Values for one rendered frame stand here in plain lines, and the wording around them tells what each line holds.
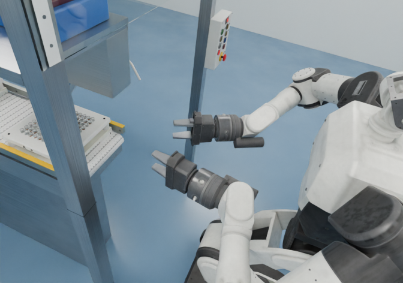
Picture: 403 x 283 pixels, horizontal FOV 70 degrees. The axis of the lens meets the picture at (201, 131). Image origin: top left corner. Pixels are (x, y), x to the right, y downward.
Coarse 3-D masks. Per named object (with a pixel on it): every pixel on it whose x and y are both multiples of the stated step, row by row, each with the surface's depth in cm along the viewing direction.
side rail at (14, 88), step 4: (4, 84) 120; (8, 84) 120; (12, 84) 120; (8, 88) 121; (12, 88) 120; (16, 88) 118; (20, 88) 118; (24, 88) 119; (16, 92) 120; (20, 92) 119; (24, 92) 118; (24, 96) 120; (28, 96) 119; (112, 128) 110; (116, 128) 109; (120, 128) 108; (124, 128) 109; (120, 132) 110; (124, 132) 110
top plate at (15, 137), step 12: (24, 120) 100; (36, 120) 100; (96, 120) 104; (108, 120) 105; (12, 132) 95; (84, 132) 99; (96, 132) 100; (24, 144) 92; (36, 144) 92; (84, 144) 96; (48, 156) 90
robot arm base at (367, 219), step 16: (368, 192) 48; (384, 192) 45; (352, 208) 47; (368, 208) 44; (384, 208) 42; (400, 208) 40; (336, 224) 47; (352, 224) 44; (368, 224) 41; (384, 224) 39; (400, 224) 39; (352, 240) 42; (368, 240) 40; (384, 240) 40
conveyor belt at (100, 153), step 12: (12, 96) 120; (0, 108) 114; (12, 108) 114; (24, 108) 115; (0, 120) 109; (12, 120) 109; (0, 132) 104; (108, 144) 106; (120, 144) 110; (96, 156) 101; (108, 156) 104; (96, 168) 99
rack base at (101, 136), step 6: (102, 132) 106; (108, 132) 108; (96, 138) 104; (102, 138) 105; (90, 144) 101; (96, 144) 103; (24, 150) 96; (90, 150) 101; (36, 156) 94; (42, 156) 95; (48, 162) 93
